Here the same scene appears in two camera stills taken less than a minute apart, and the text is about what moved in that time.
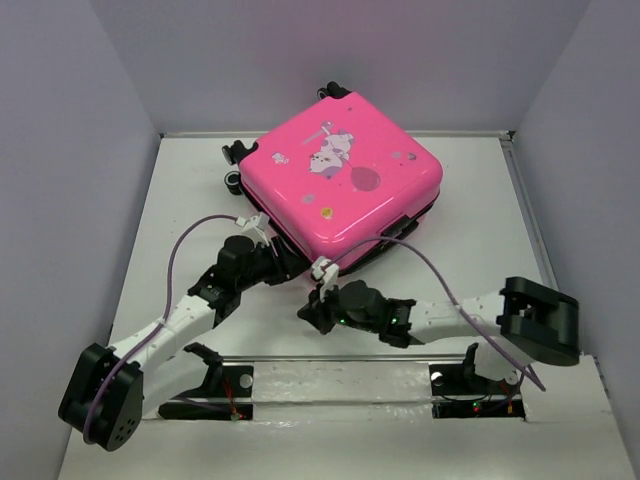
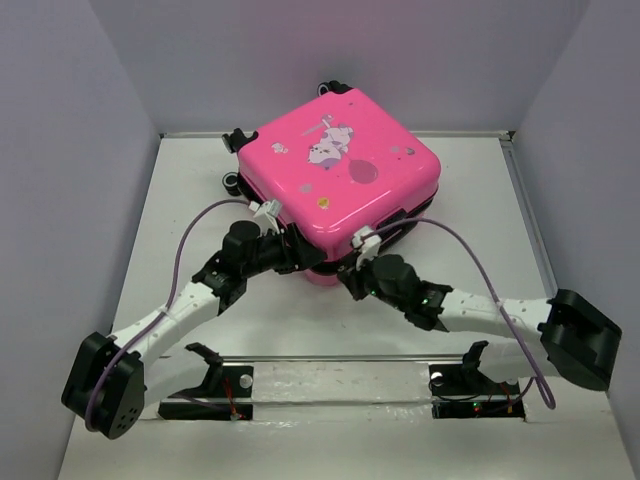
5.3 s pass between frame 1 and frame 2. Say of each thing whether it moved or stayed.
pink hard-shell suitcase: stayed
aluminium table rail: stayed
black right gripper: moved
